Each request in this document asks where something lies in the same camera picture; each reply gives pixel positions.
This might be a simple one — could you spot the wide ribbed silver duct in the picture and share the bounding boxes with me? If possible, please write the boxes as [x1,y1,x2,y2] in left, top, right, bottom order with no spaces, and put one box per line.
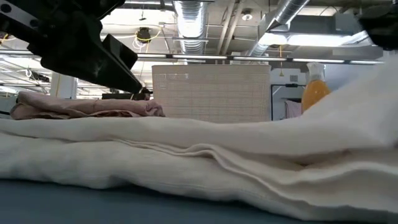
[172,0,208,55]

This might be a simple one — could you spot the white building column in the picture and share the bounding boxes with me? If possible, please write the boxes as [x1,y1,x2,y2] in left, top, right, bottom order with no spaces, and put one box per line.
[49,73,78,100]

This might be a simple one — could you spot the white perforated laundry bin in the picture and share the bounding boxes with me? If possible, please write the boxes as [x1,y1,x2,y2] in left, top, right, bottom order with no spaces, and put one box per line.
[151,64,272,124]

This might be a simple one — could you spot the white garment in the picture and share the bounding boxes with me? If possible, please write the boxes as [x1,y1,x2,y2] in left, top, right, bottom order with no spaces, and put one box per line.
[0,57,398,223]

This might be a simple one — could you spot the black ceiling cable reel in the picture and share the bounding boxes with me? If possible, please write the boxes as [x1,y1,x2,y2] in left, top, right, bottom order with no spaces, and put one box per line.
[136,27,152,44]

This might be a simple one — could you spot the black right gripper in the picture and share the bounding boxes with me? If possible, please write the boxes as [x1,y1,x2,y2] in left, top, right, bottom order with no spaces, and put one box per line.
[356,2,398,51]

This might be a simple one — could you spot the pink hanging cloth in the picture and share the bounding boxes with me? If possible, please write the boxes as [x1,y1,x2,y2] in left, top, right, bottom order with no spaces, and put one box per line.
[284,99,303,119]

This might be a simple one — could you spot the pink garment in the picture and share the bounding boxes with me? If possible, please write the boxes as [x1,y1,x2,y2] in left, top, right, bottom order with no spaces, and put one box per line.
[10,91,165,121]

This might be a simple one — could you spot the long ceiling light bar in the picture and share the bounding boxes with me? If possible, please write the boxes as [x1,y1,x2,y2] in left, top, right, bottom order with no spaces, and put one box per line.
[0,49,385,65]

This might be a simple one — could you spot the orange spray bottle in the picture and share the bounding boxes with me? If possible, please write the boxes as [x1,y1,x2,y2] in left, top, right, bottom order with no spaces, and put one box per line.
[300,62,332,113]

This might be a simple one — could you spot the silver ventilation duct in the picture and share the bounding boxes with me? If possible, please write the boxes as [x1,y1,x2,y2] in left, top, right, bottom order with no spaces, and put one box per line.
[248,0,312,58]

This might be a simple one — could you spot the black metal stand frame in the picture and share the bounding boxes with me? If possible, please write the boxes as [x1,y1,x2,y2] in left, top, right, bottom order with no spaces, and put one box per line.
[270,83,307,121]

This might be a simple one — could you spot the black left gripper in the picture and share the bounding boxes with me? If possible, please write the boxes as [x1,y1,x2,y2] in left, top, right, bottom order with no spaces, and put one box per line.
[0,0,144,93]

